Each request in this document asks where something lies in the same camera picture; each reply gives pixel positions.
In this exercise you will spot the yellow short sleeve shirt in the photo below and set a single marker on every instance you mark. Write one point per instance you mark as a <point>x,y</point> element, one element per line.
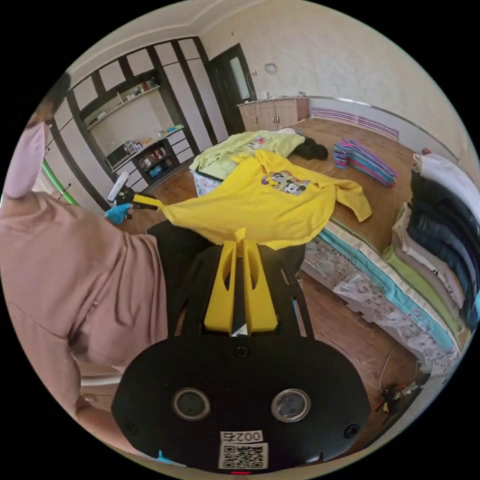
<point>262,213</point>

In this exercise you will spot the black garment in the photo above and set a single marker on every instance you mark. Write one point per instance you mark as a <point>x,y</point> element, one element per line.
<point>311,150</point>

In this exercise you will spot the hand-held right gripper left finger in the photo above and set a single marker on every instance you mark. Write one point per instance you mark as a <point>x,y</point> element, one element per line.
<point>221,300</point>

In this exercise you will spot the dark framed wall shelf unit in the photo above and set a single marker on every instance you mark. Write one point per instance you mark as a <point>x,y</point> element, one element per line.
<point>123,123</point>

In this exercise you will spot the person's right forearm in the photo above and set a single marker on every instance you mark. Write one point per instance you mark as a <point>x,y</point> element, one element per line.
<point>95,420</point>

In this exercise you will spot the low wooden cupboard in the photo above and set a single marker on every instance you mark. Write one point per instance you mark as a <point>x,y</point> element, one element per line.
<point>270,114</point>

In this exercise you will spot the dark door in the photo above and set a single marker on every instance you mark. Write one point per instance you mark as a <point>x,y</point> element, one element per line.
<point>225,97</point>

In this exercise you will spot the pile of clothes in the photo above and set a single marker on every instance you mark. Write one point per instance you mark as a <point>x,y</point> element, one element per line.
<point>438,225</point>

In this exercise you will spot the green hoop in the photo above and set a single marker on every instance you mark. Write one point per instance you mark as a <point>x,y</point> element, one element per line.
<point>56,180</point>

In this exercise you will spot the person's left hand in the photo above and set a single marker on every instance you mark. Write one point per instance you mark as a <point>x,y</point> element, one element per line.
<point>118,215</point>

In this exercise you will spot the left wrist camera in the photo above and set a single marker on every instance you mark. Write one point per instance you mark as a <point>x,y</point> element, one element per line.
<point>118,185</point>

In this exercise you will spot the stack of coloured clothes hangers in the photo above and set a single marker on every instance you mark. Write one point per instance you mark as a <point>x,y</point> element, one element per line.
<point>365,165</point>

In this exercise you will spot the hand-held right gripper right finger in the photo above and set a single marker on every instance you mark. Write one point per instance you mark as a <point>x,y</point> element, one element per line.
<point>260,307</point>

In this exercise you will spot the light green printed shirt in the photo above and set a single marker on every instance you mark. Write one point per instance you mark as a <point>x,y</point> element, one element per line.
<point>228,152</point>

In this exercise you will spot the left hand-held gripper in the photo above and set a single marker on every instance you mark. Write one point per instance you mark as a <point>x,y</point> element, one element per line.
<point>129,197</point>

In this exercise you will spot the person's body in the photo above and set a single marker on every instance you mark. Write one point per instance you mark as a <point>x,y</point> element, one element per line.
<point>75,281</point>

